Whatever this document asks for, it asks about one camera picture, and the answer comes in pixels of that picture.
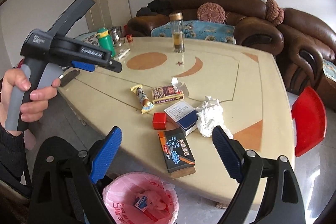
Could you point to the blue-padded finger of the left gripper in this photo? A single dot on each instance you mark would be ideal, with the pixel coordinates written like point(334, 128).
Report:
point(83, 66)

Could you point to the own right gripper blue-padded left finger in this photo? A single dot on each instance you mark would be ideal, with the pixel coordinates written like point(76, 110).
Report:
point(67, 182)

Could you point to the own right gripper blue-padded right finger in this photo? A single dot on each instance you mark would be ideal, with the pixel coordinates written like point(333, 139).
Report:
point(282, 200)

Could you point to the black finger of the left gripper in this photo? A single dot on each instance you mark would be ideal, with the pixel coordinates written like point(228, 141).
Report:
point(114, 66)

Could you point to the snack bar wrapper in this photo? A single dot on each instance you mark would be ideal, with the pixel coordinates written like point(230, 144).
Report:
point(146, 104)

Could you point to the brown patterned carton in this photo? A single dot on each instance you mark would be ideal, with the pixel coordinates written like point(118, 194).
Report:
point(165, 94)

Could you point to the small red box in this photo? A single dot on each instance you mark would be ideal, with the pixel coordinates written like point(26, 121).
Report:
point(159, 121)

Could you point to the small white paper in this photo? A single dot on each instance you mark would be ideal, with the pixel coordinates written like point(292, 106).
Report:
point(181, 86)

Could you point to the blue white medicine box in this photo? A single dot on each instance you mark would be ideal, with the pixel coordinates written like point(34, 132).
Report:
point(184, 116)

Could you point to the white tissue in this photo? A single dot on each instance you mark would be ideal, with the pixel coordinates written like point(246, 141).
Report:
point(210, 115)

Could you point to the black firework pattern box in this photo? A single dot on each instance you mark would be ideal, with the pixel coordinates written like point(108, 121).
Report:
point(179, 159)

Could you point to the black sleeve left forearm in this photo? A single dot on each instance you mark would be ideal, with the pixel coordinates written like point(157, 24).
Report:
point(14, 169)

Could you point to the pink-lined trash bin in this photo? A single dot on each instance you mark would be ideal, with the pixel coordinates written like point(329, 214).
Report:
point(119, 198)

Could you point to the blue card trash in bin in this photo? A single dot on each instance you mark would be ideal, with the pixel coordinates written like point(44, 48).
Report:
point(141, 203)

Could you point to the white flat pack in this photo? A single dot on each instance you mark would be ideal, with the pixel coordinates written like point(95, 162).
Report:
point(122, 53)

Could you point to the green kids water bottle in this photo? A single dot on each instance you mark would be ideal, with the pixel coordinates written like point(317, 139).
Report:
point(105, 40)

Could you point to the floral patterned bench cover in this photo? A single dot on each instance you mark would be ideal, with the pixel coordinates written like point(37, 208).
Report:
point(89, 38)

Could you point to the small red cup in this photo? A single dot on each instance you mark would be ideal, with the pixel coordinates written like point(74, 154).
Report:
point(129, 38)

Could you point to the glass teapot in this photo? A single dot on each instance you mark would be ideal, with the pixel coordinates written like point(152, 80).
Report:
point(117, 36)

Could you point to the cream wardrobe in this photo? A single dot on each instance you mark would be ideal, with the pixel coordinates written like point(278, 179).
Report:
point(108, 14)

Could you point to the black clothes on sofa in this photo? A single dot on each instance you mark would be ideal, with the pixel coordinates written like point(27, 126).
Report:
point(156, 7)

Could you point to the glass tea bottle gold lid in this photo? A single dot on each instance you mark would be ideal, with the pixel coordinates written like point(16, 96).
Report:
point(177, 31)

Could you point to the blue floral sofa cover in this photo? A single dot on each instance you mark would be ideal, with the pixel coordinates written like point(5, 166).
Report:
point(195, 29)

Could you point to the red plastic stool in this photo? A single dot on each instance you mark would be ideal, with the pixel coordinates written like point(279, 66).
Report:
point(309, 114)

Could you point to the pink round cushion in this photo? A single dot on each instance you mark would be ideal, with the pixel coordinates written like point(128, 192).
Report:
point(211, 12)

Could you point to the brown leather sofa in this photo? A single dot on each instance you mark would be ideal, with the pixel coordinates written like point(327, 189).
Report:
point(254, 21)

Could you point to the brown leather armchair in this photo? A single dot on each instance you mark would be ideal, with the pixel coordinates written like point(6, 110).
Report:
point(308, 57)

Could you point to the pink cushion on armrest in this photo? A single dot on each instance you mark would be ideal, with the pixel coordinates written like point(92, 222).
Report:
point(274, 13)

